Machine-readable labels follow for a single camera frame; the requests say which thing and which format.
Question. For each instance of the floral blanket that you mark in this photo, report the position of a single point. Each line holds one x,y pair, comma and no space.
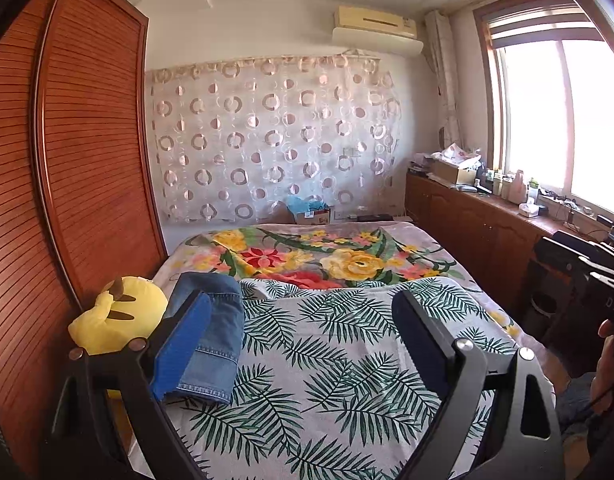
347,260

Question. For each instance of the wooden louvered wardrobe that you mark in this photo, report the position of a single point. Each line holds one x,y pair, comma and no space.
37,185

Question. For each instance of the yellow plush toy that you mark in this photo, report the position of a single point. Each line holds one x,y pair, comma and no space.
122,310

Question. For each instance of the dark trash bin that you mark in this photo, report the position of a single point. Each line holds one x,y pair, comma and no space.
542,310

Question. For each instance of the white tissue box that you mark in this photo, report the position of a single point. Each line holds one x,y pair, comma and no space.
528,210

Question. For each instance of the white plastic bag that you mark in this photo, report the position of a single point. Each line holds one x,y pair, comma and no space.
459,154

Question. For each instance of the white wall air conditioner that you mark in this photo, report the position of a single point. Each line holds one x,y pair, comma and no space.
377,27

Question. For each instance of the circle-patterned sheer wall curtain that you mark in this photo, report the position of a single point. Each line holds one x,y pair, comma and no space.
272,135

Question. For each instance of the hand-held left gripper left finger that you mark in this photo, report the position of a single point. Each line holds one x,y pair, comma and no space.
182,350

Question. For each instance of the blue denim pants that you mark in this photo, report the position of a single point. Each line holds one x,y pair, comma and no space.
222,330

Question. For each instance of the person's right hand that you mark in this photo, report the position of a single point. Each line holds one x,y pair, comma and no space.
609,360

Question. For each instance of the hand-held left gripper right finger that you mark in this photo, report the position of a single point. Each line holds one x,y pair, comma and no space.
417,340

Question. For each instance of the cardboard box with blue bag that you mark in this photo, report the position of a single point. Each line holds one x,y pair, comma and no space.
309,212

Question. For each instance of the long wooden cabinet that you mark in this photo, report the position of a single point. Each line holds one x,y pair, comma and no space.
467,220

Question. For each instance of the plain cardboard box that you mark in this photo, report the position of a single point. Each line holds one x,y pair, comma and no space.
454,172

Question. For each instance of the wooden framed window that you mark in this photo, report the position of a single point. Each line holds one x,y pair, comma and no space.
537,110

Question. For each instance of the patterned window curtain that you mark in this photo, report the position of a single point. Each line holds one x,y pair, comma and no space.
444,75

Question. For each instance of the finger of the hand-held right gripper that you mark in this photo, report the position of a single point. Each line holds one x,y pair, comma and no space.
562,257

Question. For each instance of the person's denim-clad leg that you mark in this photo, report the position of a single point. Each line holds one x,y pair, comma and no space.
577,405

